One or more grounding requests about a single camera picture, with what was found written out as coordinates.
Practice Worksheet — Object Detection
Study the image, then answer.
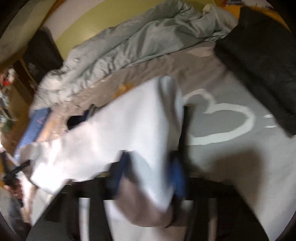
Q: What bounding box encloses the white navy varsity jacket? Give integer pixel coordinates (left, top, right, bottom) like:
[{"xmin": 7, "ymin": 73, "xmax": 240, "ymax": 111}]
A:
[{"xmin": 19, "ymin": 76, "xmax": 183, "ymax": 227}]

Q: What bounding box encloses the left hand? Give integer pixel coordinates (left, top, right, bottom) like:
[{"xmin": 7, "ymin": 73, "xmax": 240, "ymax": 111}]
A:
[{"xmin": 4, "ymin": 179, "xmax": 23, "ymax": 199}]

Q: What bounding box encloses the blue pillow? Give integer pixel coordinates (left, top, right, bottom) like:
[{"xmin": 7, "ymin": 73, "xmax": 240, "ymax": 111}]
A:
[{"xmin": 13, "ymin": 108, "xmax": 51, "ymax": 164}]

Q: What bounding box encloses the grey heart print bedsheet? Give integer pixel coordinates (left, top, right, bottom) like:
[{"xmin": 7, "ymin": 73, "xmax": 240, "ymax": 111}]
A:
[{"xmin": 23, "ymin": 41, "xmax": 296, "ymax": 241}]

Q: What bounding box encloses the red white plush toy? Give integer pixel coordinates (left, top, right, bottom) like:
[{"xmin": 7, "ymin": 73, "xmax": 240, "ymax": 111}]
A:
[{"xmin": 1, "ymin": 68, "xmax": 17, "ymax": 86}]

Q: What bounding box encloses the black hanging garment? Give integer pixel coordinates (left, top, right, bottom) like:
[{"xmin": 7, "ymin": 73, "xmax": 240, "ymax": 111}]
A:
[{"xmin": 23, "ymin": 27, "xmax": 63, "ymax": 84}]

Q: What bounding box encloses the black fuzzy garment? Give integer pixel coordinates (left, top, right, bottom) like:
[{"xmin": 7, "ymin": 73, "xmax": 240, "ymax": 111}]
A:
[{"xmin": 214, "ymin": 6, "xmax": 295, "ymax": 136}]

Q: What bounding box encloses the light green duvet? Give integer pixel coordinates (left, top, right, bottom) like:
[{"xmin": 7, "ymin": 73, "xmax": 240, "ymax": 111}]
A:
[{"xmin": 30, "ymin": 1, "xmax": 238, "ymax": 113}]

